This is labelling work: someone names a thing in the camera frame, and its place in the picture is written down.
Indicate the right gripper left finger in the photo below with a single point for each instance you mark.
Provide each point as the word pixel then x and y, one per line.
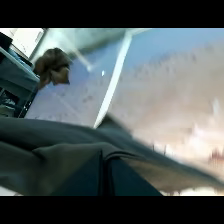
pixel 85 181

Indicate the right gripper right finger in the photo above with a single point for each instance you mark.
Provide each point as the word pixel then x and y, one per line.
pixel 128 181

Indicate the grey garment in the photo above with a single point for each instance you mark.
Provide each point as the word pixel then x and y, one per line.
pixel 50 146

